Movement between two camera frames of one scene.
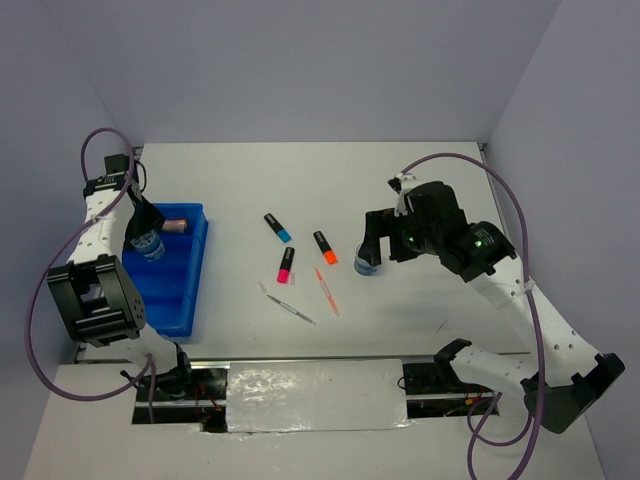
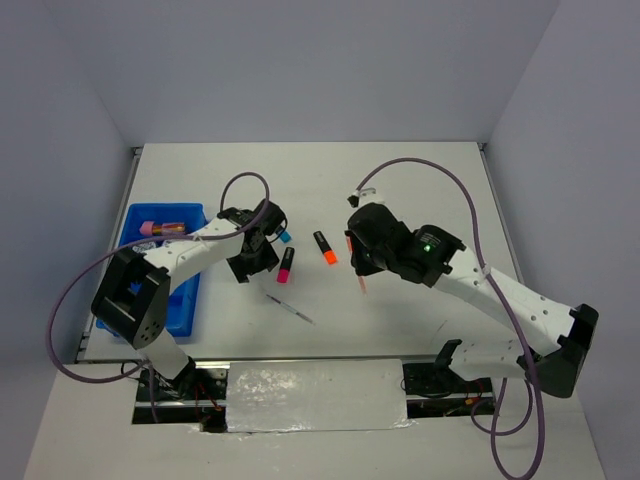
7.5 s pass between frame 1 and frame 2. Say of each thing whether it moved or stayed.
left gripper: moved
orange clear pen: moved
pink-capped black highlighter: stayed
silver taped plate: stayed
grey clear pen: stayed
